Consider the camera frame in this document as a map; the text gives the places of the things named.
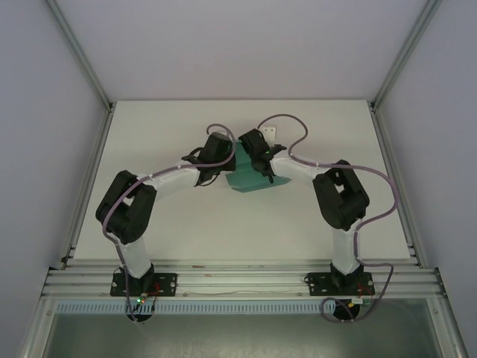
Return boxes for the teal paper box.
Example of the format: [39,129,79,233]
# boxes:
[224,139,290,195]

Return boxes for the grey metal sheet panel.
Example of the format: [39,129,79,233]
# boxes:
[40,312,446,358]

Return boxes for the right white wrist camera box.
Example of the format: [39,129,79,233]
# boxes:
[260,124,279,145]

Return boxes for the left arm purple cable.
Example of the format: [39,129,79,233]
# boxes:
[102,123,236,324]

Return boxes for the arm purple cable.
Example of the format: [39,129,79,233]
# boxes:
[102,123,236,324]
[256,113,399,324]

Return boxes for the aluminium mounting rail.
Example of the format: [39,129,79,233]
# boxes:
[41,260,446,300]

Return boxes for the aluminium table side rail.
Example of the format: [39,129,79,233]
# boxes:
[368,102,436,269]
[59,102,115,270]

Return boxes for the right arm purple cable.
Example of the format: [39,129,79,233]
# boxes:
[256,113,399,324]

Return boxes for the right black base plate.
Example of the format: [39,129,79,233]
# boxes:
[303,271,376,298]

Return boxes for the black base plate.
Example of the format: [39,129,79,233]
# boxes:
[109,272,178,298]
[303,271,376,298]

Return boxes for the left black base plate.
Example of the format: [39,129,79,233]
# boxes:
[109,272,178,298]

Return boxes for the slotted grey cable duct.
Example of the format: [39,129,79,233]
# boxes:
[55,301,359,315]

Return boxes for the aluminium frame post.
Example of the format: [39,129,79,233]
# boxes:
[370,0,443,110]
[45,0,114,110]

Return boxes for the black round cable grommet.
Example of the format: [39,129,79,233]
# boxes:
[126,310,154,324]
[332,299,361,323]

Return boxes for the aluminium frame leg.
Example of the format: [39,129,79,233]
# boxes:
[424,297,470,358]
[19,297,57,358]

